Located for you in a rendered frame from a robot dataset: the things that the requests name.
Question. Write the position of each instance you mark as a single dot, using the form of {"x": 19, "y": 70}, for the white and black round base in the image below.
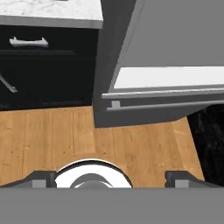
{"x": 93, "y": 175}

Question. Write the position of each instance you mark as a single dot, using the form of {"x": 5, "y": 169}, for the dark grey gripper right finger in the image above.
{"x": 179, "y": 178}

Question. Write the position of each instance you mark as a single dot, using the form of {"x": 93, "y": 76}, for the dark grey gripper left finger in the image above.
{"x": 43, "y": 178}

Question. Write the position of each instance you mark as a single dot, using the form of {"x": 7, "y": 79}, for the black drawer front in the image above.
{"x": 46, "y": 39}

